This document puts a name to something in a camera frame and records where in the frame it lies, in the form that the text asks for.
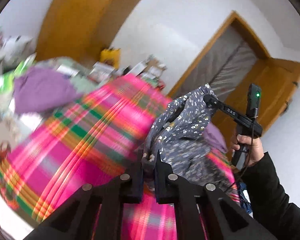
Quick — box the wooden wardrobe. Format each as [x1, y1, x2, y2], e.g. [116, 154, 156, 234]
[36, 0, 141, 67]

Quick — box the person's right hand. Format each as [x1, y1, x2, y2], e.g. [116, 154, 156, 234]
[230, 134, 264, 167]

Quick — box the yellow gift bag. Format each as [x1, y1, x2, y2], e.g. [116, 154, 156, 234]
[100, 48, 121, 69]

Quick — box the grey floral garment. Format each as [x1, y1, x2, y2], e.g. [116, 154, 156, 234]
[141, 86, 235, 190]

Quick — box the green painted side table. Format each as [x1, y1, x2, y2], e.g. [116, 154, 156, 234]
[36, 57, 101, 94]

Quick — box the wooden door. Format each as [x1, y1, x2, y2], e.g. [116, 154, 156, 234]
[212, 57, 300, 160]

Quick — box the folded purple cloth on bed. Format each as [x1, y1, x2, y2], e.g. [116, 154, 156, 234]
[203, 123, 228, 153]

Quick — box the black sleeved right forearm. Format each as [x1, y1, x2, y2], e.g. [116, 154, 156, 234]
[242, 152, 300, 239]

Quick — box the grey zippered door curtain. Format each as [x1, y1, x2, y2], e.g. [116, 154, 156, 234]
[171, 26, 258, 102]

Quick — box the purple cloth on table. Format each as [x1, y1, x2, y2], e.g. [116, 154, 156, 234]
[13, 67, 83, 114]

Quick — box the pink plaid bed sheet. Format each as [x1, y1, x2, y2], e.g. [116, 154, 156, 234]
[0, 73, 241, 240]

